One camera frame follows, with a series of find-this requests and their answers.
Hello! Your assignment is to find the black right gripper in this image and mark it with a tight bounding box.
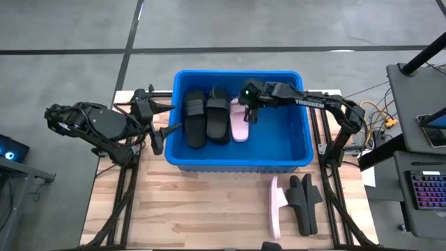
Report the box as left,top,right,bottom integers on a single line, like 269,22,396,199
238,79,280,125

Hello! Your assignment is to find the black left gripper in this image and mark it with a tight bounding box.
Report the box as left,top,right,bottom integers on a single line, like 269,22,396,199
130,84,183,156

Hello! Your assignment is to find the pink slide sandal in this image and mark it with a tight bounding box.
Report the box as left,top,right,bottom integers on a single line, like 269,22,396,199
268,174,289,242
229,97,251,144

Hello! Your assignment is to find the black slide sandal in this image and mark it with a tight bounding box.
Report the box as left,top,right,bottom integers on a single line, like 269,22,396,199
300,172,324,236
205,88,231,146
286,174,312,237
183,89,208,149

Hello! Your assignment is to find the blue plastic bin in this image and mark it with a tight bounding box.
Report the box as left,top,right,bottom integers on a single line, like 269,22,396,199
164,69,315,174

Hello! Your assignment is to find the white paper sheet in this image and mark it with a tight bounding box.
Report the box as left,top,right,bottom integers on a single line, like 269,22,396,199
361,166,378,188

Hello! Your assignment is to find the black device with blue light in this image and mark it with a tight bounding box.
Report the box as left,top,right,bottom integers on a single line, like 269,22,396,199
0,133,31,164

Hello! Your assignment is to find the grey desk top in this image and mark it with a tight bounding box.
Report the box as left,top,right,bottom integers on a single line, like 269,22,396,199
385,62,446,155

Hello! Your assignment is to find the grey metal stand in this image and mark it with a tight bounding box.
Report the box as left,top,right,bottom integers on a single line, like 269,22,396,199
0,156,57,251

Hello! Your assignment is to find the grey keyboard desk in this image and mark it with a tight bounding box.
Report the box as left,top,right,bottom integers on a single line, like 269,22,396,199
392,151,446,241

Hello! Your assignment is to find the black slanted pole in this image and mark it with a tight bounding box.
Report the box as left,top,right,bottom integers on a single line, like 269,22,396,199
399,32,446,76

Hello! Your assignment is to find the tablet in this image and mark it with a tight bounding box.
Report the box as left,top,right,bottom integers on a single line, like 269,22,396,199
415,107,446,149

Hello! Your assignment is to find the backlit keyboard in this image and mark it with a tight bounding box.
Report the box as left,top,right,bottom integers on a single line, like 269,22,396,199
405,169,446,211

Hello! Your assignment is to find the yellow floor cable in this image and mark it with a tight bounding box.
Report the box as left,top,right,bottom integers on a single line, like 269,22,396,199
359,100,399,129

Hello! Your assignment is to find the black table-level camera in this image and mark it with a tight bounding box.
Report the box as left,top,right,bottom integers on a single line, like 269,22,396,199
261,241,284,251

